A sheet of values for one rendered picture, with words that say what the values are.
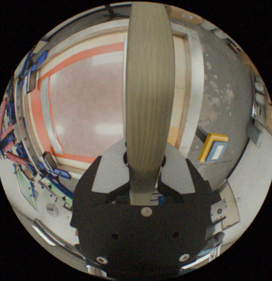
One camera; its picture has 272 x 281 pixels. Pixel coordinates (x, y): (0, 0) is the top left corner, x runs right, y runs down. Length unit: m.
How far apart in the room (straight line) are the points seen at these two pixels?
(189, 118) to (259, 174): 3.21
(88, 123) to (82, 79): 0.14
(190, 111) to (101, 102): 0.23
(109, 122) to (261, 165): 3.36
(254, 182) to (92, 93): 3.55
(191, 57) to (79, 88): 0.30
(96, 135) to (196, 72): 0.33
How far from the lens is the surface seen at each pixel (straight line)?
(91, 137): 0.32
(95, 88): 0.27
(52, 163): 0.55
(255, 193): 3.48
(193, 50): 0.28
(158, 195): 0.62
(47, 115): 0.44
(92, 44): 0.32
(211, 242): 0.70
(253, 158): 3.37
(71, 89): 0.32
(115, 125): 0.28
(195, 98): 0.25
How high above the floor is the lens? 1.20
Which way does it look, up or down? 58 degrees down
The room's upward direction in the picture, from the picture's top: 175 degrees counter-clockwise
